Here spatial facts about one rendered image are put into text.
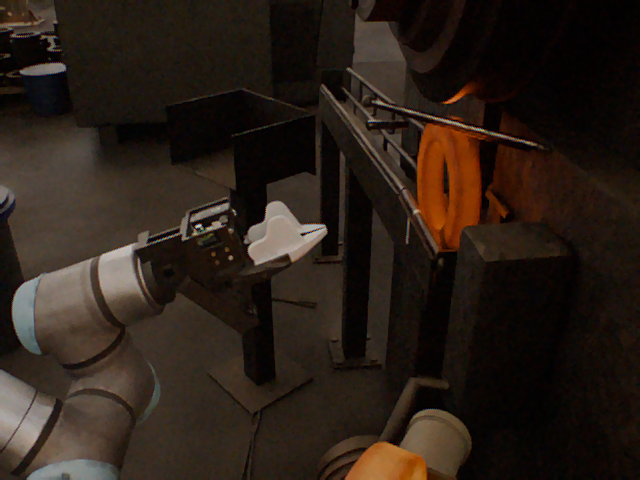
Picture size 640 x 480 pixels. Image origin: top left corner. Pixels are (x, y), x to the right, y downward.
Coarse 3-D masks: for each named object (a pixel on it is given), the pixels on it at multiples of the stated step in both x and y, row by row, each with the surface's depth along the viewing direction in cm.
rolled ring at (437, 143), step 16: (432, 128) 82; (432, 144) 84; (448, 144) 76; (464, 144) 75; (432, 160) 88; (448, 160) 76; (464, 160) 74; (432, 176) 89; (464, 176) 74; (432, 192) 89; (464, 192) 74; (432, 208) 89; (448, 208) 78; (464, 208) 75; (480, 208) 75; (432, 224) 86; (448, 224) 78; (464, 224) 76; (448, 240) 78
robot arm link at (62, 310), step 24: (96, 264) 68; (24, 288) 69; (48, 288) 68; (72, 288) 67; (96, 288) 67; (24, 312) 67; (48, 312) 67; (72, 312) 67; (96, 312) 67; (24, 336) 68; (48, 336) 68; (72, 336) 69; (96, 336) 70; (72, 360) 70
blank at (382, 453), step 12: (384, 444) 41; (360, 456) 39; (372, 456) 39; (384, 456) 39; (396, 456) 39; (408, 456) 40; (420, 456) 41; (360, 468) 37; (372, 468) 37; (384, 468) 38; (396, 468) 38; (408, 468) 38; (420, 468) 41
